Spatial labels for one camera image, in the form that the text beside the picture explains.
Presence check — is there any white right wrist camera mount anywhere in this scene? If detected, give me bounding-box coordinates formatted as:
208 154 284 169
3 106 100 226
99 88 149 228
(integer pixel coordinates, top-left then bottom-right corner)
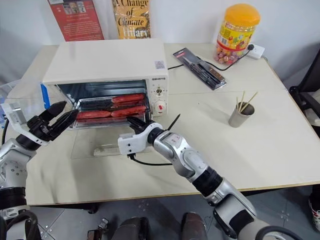
117 122 165 155

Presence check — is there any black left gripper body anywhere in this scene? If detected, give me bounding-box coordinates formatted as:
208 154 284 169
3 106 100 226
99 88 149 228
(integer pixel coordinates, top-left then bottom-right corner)
26 114 61 142

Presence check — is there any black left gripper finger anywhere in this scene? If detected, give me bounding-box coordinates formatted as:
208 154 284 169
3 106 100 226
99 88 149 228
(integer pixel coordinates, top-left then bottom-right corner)
49 109 80 134
44 101 68 121

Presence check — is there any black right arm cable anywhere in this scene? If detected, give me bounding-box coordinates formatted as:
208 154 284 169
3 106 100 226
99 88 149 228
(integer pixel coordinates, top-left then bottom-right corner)
126 153 174 167

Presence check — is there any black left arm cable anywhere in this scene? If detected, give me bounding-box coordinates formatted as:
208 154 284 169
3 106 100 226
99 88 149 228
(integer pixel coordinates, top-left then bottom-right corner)
0 119 10 146

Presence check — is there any black chair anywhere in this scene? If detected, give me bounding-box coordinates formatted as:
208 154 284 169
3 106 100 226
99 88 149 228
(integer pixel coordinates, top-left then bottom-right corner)
289 39 320 138

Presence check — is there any black table caster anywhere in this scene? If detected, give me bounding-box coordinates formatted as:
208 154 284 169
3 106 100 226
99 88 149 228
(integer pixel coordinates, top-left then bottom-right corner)
86 203 99 215

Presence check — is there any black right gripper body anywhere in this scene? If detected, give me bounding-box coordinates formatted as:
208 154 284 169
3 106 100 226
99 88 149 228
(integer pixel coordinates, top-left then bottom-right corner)
134 120 152 136

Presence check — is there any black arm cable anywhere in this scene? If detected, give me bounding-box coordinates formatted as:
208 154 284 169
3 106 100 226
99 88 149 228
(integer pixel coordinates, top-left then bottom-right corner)
0 119 10 146
126 153 174 167

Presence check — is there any candy jar with yellow lid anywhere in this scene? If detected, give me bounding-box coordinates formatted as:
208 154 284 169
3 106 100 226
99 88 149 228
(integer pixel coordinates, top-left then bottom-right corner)
213 3 262 67

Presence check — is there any red grilled sausage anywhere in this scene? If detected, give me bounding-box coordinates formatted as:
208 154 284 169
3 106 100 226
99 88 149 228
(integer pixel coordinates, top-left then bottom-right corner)
75 110 112 121
110 105 147 118
111 93 146 104

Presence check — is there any red and white sneaker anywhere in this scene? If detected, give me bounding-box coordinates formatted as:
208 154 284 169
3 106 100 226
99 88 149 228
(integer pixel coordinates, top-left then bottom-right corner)
308 190 320 226

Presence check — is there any clear plastic bin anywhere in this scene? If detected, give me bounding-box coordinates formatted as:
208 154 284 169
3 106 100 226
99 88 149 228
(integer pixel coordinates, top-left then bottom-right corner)
0 79 24 101

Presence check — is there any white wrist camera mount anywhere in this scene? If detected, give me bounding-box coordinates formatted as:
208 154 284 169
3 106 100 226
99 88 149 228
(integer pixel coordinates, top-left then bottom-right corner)
117 122 165 155
0 100 50 147

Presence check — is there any black oven power cord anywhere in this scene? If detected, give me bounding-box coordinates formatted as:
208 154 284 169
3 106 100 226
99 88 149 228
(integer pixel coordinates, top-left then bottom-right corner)
166 48 252 73

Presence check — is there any glass toaster oven door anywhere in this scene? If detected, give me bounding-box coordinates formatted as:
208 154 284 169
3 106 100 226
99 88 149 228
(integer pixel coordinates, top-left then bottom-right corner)
70 121 156 160

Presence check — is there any red book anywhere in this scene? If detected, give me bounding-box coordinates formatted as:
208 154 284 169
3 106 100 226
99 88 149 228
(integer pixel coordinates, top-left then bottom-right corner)
46 0 106 42

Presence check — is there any metal sausage tray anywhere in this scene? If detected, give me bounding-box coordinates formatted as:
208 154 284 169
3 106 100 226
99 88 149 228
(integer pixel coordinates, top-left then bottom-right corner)
74 96 149 124

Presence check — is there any black packaged knife set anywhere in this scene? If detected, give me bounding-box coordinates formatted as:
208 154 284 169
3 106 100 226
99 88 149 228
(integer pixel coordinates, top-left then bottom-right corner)
172 47 229 91

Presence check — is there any yellow Change of Climate book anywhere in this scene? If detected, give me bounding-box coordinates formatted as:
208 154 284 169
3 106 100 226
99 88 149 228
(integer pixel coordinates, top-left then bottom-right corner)
111 0 153 40

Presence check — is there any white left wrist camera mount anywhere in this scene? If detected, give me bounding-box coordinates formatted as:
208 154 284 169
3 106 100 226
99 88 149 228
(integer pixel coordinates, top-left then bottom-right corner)
0 100 50 147

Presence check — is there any grey metal cup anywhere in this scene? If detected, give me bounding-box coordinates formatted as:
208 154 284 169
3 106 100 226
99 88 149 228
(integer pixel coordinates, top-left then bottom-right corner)
228 100 256 129

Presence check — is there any black zip tie tail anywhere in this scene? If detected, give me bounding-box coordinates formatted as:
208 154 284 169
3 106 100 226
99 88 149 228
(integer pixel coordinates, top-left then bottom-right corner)
166 113 182 131

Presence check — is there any white power strip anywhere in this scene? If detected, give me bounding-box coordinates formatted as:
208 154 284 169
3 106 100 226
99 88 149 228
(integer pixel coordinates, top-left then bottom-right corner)
245 43 266 61

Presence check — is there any white toaster oven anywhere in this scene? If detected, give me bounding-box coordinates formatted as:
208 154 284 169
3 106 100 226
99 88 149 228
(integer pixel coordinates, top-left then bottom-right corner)
40 37 169 130

